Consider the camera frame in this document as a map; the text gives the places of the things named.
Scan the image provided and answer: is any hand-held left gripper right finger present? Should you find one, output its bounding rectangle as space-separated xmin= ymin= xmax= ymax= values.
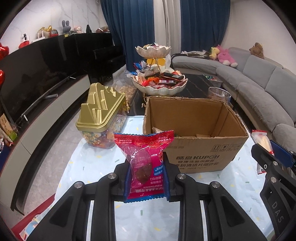
xmin=162 ymin=151 xmax=266 ymax=241

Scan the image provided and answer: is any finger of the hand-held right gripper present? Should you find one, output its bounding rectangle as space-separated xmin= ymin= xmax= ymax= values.
xmin=251 ymin=143 xmax=280 ymax=176
xmin=269 ymin=140 xmax=295 ymax=168

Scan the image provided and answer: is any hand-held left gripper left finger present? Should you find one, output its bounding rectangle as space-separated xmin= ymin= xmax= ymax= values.
xmin=32 ymin=162 xmax=132 ymax=241

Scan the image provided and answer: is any clear red-edged snack packet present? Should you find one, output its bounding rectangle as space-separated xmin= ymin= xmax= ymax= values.
xmin=251 ymin=130 xmax=274 ymax=174

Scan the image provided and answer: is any red snack packet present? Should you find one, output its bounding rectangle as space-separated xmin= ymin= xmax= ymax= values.
xmin=114 ymin=130 xmax=174 ymax=204

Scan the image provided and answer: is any brown cardboard box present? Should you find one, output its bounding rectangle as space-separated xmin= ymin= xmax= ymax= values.
xmin=143 ymin=96 xmax=249 ymax=173

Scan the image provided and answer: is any light blue printed cloth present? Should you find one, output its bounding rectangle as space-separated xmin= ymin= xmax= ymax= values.
xmin=53 ymin=115 xmax=275 ymax=241

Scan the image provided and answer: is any grey curved sofa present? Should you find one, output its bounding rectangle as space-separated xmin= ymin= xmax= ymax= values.
xmin=172 ymin=47 xmax=296 ymax=149

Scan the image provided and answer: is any clear round plastic jar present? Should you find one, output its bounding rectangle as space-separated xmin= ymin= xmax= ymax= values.
xmin=207 ymin=87 xmax=232 ymax=105

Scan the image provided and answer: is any clear candy jar gold lid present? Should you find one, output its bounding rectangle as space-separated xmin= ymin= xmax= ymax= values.
xmin=75 ymin=82 xmax=127 ymax=149

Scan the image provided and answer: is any grey storage bin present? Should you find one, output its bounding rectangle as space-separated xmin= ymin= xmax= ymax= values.
xmin=202 ymin=74 xmax=223 ymax=90

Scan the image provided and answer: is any clear plastic bag of crackers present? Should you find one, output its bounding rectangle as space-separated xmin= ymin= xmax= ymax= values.
xmin=112 ymin=67 xmax=139 ymax=109

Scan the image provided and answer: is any grey black television cabinet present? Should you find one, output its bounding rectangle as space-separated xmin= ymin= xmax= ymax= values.
xmin=0 ymin=74 xmax=90 ymax=215

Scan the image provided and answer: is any two-tier white bowl stand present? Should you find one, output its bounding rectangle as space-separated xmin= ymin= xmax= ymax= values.
xmin=131 ymin=43 xmax=188 ymax=96

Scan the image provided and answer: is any pink plush toy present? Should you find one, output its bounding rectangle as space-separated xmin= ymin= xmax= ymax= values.
xmin=216 ymin=45 xmax=238 ymax=67

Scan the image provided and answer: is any brown teddy bear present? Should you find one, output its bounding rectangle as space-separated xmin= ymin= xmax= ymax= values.
xmin=249 ymin=42 xmax=264 ymax=59

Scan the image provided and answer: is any blue snack bag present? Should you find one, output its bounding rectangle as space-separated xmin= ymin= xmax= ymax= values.
xmin=133 ymin=61 xmax=148 ymax=72

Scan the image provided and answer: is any yellow plastic object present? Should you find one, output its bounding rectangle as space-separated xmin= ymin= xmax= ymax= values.
xmin=147 ymin=58 xmax=167 ymax=66

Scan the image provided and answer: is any clutter of papers on sofa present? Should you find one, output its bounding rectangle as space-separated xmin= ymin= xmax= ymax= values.
xmin=181 ymin=50 xmax=211 ymax=57

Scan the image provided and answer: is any yellow gift box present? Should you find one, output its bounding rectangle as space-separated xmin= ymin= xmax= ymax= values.
xmin=0 ymin=113 xmax=18 ymax=142

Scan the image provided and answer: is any black upright piano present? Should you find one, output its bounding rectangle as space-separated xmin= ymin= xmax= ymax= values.
xmin=63 ymin=32 xmax=126 ymax=81

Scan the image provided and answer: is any black television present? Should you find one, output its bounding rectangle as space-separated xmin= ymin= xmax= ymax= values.
xmin=0 ymin=38 xmax=77 ymax=123

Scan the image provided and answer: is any dark blue curtain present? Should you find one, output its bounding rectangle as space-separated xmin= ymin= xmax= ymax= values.
xmin=179 ymin=0 xmax=232 ymax=54
xmin=100 ymin=0 xmax=163 ymax=75

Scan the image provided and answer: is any white sheer curtain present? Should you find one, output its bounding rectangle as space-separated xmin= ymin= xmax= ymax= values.
xmin=162 ymin=0 xmax=182 ymax=55

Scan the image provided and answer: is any grey plush rabbit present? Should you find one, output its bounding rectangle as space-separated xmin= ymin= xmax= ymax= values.
xmin=61 ymin=20 xmax=71 ymax=35

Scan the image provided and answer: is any gold foil balloon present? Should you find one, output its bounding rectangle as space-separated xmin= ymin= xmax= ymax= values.
xmin=38 ymin=25 xmax=52 ymax=37

